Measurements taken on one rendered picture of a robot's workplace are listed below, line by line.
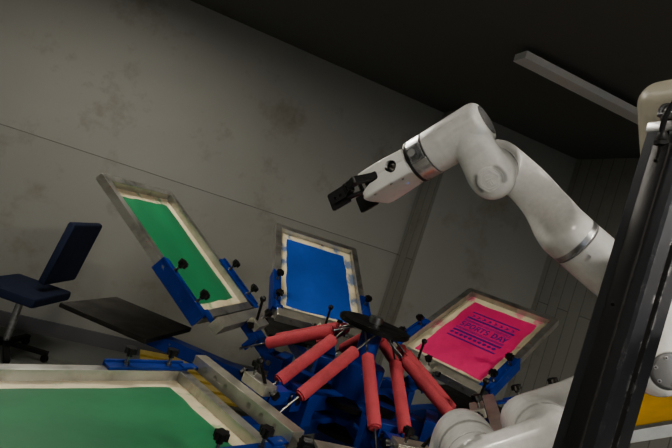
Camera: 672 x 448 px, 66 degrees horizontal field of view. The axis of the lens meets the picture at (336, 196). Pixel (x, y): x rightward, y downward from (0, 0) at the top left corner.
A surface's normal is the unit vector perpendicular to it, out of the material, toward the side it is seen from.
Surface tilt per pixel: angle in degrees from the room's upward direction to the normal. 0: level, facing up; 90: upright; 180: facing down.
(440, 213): 90
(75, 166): 90
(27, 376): 90
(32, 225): 90
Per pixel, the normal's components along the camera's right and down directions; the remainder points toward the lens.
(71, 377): 0.70, 0.19
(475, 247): 0.31, 0.05
